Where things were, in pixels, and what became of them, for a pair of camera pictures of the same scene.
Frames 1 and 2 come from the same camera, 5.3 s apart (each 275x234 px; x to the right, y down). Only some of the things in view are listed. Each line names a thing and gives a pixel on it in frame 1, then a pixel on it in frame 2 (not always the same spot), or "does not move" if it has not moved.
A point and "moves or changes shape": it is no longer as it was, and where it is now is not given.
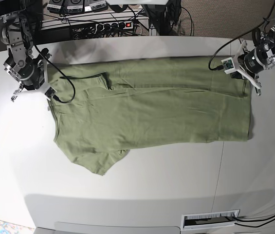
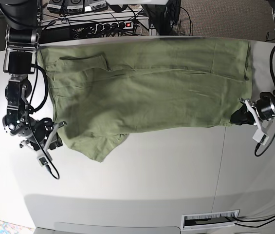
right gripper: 254,62 → 266,107
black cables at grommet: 245,220 does not move
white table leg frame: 152,31 does not move
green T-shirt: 142,103 moves or changes shape
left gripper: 29,74 → 42,129
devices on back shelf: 76,6 does not move
